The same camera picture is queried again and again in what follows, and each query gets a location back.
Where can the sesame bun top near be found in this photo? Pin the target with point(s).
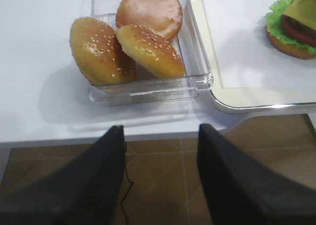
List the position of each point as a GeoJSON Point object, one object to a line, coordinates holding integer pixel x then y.
{"type": "Point", "coordinates": [98, 54]}

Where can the tomato slice on burger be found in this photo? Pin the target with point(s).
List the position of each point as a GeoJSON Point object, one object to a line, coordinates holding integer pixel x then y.
{"type": "Point", "coordinates": [298, 31]}

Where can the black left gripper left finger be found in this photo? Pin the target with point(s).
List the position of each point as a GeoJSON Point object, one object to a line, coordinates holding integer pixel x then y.
{"type": "Point", "coordinates": [83, 192]}

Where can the white serving tray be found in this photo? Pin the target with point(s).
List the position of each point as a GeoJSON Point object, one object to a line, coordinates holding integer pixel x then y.
{"type": "Point", "coordinates": [254, 98]}

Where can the sesame bun top far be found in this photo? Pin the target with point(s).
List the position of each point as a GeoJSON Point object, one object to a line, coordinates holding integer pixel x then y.
{"type": "Point", "coordinates": [151, 51]}

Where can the green lettuce leaf on burger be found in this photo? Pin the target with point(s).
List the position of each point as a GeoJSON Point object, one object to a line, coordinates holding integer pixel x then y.
{"type": "Point", "coordinates": [275, 29]}

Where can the white paper sheet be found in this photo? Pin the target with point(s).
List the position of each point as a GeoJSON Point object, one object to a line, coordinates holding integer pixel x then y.
{"type": "Point", "coordinates": [245, 56]}

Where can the clear bun bin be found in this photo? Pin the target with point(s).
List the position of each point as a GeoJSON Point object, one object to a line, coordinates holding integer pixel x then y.
{"type": "Point", "coordinates": [197, 77]}

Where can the bottom burger bun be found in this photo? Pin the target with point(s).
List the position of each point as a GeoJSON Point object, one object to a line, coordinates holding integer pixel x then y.
{"type": "Point", "coordinates": [289, 49]}

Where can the plain brown bun half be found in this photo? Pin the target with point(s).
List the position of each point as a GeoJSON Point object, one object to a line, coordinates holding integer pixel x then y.
{"type": "Point", "coordinates": [162, 16]}

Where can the sesame bun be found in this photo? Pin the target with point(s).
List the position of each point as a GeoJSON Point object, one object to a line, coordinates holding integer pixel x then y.
{"type": "Point", "coordinates": [151, 51]}
{"type": "Point", "coordinates": [98, 54]}

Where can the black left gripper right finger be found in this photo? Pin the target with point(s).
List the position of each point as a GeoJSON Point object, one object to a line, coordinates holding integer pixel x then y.
{"type": "Point", "coordinates": [241, 191]}

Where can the yellow cheese slice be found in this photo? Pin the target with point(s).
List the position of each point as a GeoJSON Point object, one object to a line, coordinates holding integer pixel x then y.
{"type": "Point", "coordinates": [303, 11]}

